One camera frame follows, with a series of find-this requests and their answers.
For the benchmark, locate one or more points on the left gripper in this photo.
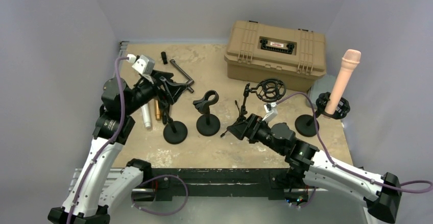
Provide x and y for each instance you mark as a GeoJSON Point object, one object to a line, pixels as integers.
{"type": "Point", "coordinates": [174, 89]}

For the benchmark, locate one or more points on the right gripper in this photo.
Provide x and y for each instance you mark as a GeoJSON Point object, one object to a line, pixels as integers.
{"type": "Point", "coordinates": [248, 129]}

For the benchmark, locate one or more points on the black round-base mic stand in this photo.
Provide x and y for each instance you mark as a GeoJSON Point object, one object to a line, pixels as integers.
{"type": "Point", "coordinates": [207, 124]}

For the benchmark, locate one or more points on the gold microphone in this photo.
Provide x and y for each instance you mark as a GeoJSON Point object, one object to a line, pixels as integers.
{"type": "Point", "coordinates": [157, 110]}

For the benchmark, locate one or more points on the white microphone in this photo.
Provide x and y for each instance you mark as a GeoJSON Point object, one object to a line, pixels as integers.
{"type": "Point", "coordinates": [146, 117]}

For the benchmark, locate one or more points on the black tripod shock-mount stand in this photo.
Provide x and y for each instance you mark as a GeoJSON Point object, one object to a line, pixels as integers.
{"type": "Point", "coordinates": [268, 90]}

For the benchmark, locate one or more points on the black clip mic stand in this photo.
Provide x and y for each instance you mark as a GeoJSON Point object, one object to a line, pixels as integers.
{"type": "Point", "coordinates": [175, 132]}

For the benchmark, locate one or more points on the black microphone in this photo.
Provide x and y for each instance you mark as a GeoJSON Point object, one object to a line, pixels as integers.
{"type": "Point", "coordinates": [165, 114]}

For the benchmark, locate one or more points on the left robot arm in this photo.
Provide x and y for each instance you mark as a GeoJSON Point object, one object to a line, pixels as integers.
{"type": "Point", "coordinates": [90, 200]}

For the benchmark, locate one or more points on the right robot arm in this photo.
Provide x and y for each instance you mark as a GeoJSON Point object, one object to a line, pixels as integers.
{"type": "Point", "coordinates": [308, 163]}

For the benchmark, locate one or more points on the pink microphone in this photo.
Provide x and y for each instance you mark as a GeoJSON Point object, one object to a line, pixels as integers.
{"type": "Point", "coordinates": [350, 61]}

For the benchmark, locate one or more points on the small black cylinder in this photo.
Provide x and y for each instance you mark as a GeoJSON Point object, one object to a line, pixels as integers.
{"type": "Point", "coordinates": [164, 58]}

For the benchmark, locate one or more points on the tan plastic case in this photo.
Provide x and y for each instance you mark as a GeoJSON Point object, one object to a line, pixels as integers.
{"type": "Point", "coordinates": [257, 51]}

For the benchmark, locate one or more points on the grey pad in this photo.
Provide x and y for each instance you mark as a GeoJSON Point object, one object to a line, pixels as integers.
{"type": "Point", "coordinates": [322, 85]}

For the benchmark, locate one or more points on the dark metal L bracket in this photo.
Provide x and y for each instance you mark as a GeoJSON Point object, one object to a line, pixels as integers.
{"type": "Point", "coordinates": [190, 81]}

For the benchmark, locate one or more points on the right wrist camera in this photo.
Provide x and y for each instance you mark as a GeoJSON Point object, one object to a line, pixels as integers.
{"type": "Point", "coordinates": [271, 111]}

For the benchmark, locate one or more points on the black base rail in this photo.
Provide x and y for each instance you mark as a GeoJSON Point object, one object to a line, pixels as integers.
{"type": "Point", "coordinates": [270, 183]}

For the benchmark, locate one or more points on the black shock-mount round stand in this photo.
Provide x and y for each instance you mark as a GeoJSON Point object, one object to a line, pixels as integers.
{"type": "Point", "coordinates": [306, 125]}

